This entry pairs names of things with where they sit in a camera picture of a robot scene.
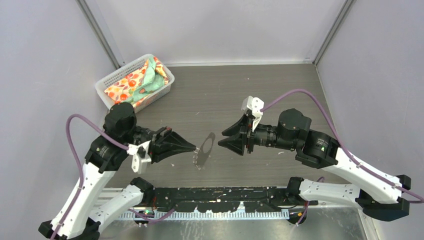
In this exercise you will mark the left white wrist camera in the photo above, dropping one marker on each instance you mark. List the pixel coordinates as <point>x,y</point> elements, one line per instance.
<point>140,157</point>

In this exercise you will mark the white plastic basket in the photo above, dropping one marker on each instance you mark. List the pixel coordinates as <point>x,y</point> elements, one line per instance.
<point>139,76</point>

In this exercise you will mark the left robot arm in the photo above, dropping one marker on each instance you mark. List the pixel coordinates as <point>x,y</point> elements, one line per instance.
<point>119,138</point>

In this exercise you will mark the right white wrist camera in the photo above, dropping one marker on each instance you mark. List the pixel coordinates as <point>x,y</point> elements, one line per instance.
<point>255,105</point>

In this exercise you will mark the colourful patterned cloth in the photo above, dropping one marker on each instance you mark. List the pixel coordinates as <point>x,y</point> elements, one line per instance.
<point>142,81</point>

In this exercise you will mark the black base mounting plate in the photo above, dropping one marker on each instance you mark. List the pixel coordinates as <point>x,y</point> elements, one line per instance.
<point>259,199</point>

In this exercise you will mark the white slotted cable duct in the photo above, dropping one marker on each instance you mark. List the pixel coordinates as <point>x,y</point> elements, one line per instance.
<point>240,214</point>

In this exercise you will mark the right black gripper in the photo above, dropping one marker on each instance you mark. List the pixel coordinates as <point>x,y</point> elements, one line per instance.
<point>240,133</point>

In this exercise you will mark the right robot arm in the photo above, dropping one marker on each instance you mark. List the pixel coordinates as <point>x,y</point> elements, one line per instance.
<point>378,196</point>

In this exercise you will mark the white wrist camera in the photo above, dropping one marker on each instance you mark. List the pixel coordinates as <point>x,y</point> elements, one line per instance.
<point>255,105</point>
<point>140,157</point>

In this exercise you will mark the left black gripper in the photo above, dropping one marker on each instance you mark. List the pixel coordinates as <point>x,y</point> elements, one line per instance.
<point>167,142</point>

